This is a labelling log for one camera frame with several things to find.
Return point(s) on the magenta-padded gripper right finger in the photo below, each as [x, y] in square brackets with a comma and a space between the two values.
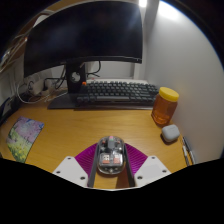
[151, 170]

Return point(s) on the white tube lamp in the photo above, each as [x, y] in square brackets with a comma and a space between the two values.
[142, 3]

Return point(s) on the pens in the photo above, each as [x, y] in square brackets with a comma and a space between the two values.
[187, 151]

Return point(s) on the transparent computer mouse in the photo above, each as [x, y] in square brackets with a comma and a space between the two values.
[111, 155]

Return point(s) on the grey earbuds case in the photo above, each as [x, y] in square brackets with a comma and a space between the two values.
[170, 133]

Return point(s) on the flower landscape print mouse pad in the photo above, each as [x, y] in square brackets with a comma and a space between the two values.
[23, 136]

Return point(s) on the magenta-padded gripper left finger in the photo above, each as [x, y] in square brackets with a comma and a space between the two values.
[70, 170]

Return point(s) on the dark mechanical keyboard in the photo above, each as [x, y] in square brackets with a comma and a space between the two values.
[116, 93]

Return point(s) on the wooden wall shelf unit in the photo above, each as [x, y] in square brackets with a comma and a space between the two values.
[13, 53]

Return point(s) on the black computer monitor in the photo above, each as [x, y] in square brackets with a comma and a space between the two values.
[86, 30]

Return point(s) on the amber jar with yellow lid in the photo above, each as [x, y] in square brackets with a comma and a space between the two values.
[165, 108]

